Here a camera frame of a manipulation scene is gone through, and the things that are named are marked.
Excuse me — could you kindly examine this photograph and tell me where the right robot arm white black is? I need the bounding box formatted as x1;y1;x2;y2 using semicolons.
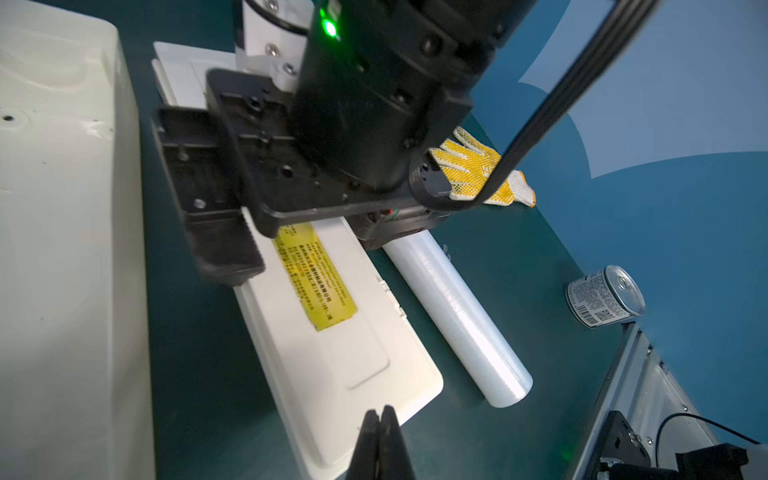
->
152;1;657;286

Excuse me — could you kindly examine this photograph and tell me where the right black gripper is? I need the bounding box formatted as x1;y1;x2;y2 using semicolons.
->
151;69;449;286

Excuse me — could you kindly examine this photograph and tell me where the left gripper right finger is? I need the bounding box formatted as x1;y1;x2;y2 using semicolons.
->
379;405;416;480

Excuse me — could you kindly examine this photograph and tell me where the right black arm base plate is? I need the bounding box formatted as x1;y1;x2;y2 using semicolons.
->
579;410;651;479

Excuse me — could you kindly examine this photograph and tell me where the yellow white work glove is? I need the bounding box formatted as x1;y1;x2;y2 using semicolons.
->
429;127;537;208

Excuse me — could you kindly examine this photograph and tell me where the white plastic wrap roll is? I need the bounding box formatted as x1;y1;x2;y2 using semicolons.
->
384;231;533;409

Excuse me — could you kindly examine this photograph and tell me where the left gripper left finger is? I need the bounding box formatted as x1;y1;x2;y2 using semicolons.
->
346;410;380;480

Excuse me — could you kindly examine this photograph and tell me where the silver tin can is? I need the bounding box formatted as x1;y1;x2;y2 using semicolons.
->
565;265;646;328

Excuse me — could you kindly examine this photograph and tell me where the cream plastic wrap dispenser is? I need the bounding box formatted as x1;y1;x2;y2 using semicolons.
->
0;0;445;480

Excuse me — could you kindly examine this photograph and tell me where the aluminium front rail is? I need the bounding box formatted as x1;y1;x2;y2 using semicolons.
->
569;323;768;480

